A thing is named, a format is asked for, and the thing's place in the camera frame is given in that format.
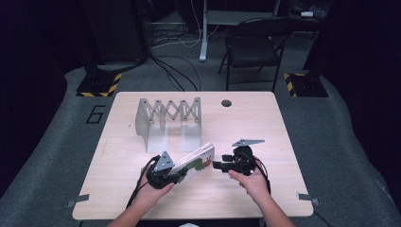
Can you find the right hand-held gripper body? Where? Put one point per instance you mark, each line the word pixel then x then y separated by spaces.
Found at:
pixel 242 160

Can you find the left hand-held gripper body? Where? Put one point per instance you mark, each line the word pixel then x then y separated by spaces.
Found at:
pixel 159 176

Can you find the white picture book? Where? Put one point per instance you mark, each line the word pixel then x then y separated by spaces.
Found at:
pixel 195 160

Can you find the person's left hand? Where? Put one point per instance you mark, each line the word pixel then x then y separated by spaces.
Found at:
pixel 149 195

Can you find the person's right hand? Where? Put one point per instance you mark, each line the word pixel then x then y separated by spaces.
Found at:
pixel 255 186

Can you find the dark round table grommet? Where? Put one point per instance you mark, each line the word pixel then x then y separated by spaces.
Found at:
pixel 226 103

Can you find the black stand base yellow stripes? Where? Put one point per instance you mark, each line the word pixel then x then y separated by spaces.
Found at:
pixel 307 85
pixel 97 83

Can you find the black folding chair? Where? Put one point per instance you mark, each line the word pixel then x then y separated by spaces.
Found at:
pixel 252 50

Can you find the white desk leg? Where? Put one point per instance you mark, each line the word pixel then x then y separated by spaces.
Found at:
pixel 204 34

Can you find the grey desk top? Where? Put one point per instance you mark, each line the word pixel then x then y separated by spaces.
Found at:
pixel 239 17

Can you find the black cabinet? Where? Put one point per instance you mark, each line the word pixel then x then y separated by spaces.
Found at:
pixel 116 31

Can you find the small white device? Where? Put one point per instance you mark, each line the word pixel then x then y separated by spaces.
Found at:
pixel 307 13

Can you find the grey table edge bracket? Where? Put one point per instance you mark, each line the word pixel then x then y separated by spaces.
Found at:
pixel 307 198
pixel 77 200

